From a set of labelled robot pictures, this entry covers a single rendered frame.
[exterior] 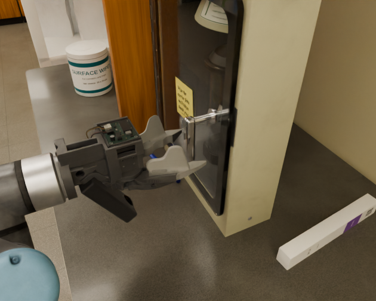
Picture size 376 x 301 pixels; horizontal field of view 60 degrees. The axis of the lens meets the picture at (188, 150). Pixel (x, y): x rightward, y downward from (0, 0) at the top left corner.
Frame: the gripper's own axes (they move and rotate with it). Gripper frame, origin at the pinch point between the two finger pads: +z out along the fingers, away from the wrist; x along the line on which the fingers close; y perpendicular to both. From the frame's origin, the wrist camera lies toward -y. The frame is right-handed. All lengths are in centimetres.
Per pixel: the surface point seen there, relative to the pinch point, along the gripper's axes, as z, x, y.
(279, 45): 10.9, -5.4, 18.0
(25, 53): -29, 378, -113
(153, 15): 4.5, 25.5, 14.7
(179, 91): 4.5, 12.9, 3.8
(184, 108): 4.5, 11.1, 1.0
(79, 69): -7, 64, -10
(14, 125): -49, 222, -114
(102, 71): -1, 64, -12
